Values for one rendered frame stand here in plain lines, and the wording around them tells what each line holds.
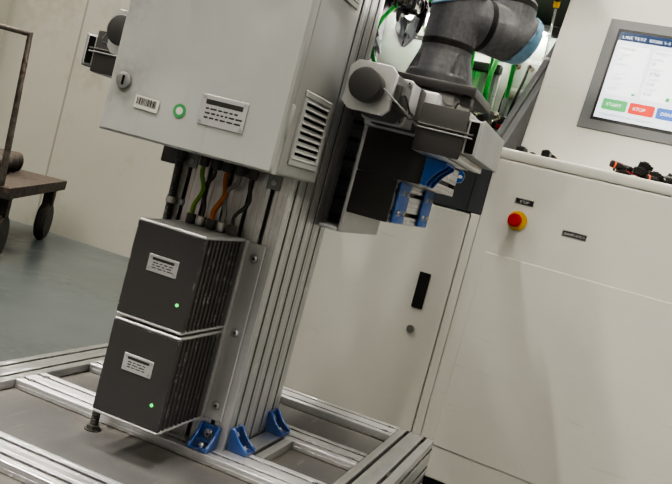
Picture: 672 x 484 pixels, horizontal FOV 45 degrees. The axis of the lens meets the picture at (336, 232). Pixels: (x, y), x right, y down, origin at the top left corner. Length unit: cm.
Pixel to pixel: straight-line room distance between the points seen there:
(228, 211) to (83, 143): 391
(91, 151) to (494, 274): 363
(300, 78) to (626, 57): 137
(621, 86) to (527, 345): 80
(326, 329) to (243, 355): 82
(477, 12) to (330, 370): 109
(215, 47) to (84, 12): 424
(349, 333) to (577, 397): 64
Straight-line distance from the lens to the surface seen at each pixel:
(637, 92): 247
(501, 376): 220
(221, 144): 135
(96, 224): 533
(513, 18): 190
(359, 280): 231
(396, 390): 229
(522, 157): 220
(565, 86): 250
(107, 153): 532
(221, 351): 157
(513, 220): 215
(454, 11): 183
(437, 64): 179
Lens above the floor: 78
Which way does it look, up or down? 3 degrees down
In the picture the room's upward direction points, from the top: 15 degrees clockwise
